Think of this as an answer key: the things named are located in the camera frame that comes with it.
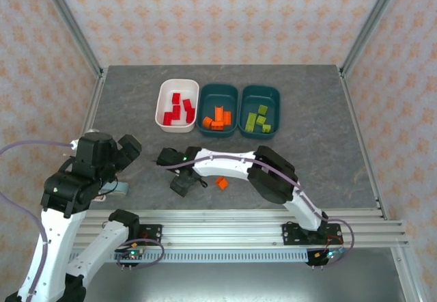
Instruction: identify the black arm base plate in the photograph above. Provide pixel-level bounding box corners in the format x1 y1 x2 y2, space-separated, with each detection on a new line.
281 223 342 247
100 223 163 247

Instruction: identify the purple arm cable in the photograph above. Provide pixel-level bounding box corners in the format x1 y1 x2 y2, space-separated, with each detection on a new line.
159 154 356 269
0 139 165 302

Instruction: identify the grey metal panel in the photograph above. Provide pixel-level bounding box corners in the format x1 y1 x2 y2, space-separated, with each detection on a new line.
37 262 407 302

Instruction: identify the slotted grey cable duct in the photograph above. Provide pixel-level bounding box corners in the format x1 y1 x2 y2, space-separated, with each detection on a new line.
51 250 310 264

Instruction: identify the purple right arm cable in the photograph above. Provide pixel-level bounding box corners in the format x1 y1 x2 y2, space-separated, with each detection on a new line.
159 154 356 269

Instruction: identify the teal plastic container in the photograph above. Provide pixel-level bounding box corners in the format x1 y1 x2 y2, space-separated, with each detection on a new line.
238 85 281 139
197 83 239 138

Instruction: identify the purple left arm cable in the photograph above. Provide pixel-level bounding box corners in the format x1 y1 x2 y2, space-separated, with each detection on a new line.
0 139 165 302

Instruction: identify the small circuit board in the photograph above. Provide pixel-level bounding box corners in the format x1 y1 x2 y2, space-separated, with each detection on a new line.
315 248 345 260
114 249 146 261

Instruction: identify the aluminium side rail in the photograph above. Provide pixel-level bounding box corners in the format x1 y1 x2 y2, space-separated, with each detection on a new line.
337 68 427 302
16 69 107 302

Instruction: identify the aluminium mounting rail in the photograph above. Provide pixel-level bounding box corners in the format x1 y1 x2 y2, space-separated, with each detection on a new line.
36 208 410 248

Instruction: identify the white plastic container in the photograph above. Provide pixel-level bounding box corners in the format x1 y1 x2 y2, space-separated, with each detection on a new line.
154 78 201 134

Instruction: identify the aluminium frame post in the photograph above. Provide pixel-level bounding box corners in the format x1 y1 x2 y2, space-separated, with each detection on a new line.
339 0 409 77
36 0 104 77

